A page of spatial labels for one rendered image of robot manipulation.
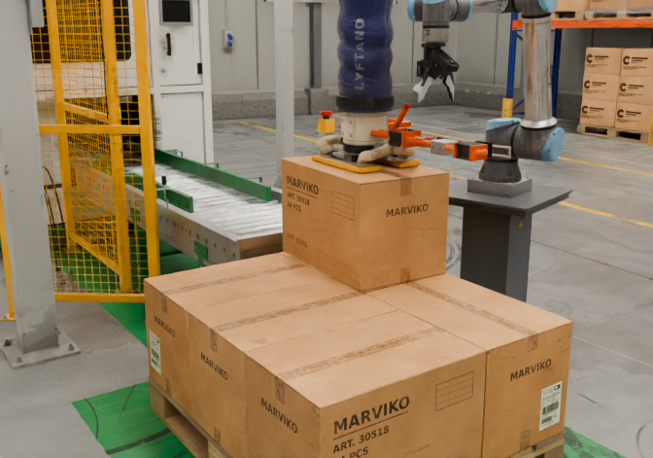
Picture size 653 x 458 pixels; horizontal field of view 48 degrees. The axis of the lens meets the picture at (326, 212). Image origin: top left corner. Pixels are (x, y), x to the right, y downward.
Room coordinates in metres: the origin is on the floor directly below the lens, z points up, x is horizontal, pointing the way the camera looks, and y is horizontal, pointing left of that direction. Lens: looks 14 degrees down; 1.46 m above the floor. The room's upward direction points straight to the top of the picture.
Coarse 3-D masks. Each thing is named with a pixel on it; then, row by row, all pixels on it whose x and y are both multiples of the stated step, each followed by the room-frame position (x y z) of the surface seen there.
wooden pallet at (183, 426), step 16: (160, 400) 2.56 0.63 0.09; (160, 416) 2.57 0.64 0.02; (176, 416) 2.56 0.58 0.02; (176, 432) 2.45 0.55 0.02; (192, 432) 2.44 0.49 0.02; (192, 448) 2.33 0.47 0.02; (208, 448) 2.22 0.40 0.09; (528, 448) 2.14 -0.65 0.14; (544, 448) 2.18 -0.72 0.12; (560, 448) 2.23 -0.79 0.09
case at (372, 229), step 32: (288, 160) 2.97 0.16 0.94; (288, 192) 2.97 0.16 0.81; (320, 192) 2.75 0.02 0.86; (352, 192) 2.55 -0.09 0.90; (384, 192) 2.56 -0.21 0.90; (416, 192) 2.63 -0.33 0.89; (448, 192) 2.71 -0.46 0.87; (288, 224) 2.97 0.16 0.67; (320, 224) 2.75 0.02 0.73; (352, 224) 2.55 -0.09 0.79; (384, 224) 2.56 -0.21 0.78; (416, 224) 2.63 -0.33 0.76; (320, 256) 2.75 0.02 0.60; (352, 256) 2.55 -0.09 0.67; (384, 256) 2.56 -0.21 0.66; (416, 256) 2.64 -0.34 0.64
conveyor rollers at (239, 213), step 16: (160, 176) 4.64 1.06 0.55; (176, 176) 4.68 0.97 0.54; (192, 176) 4.65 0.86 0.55; (192, 192) 4.17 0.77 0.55; (208, 192) 4.21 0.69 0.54; (224, 192) 4.18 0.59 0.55; (240, 192) 4.23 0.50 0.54; (208, 208) 3.81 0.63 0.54; (224, 208) 3.78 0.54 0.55; (240, 208) 3.82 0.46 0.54; (256, 208) 3.78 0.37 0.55; (272, 208) 3.83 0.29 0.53; (224, 224) 3.47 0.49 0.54; (240, 224) 3.45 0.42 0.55; (256, 224) 3.47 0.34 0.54; (272, 224) 3.51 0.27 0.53
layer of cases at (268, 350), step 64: (192, 320) 2.29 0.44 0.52; (256, 320) 2.24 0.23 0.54; (320, 320) 2.24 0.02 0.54; (384, 320) 2.24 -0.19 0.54; (448, 320) 2.24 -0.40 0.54; (512, 320) 2.24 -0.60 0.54; (192, 384) 2.31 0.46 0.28; (256, 384) 1.94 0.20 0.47; (320, 384) 1.80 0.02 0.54; (384, 384) 1.80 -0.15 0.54; (448, 384) 1.93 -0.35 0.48; (512, 384) 2.08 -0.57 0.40; (256, 448) 1.95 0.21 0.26; (320, 448) 1.67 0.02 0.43; (384, 448) 1.79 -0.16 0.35; (448, 448) 1.93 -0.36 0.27; (512, 448) 2.09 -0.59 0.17
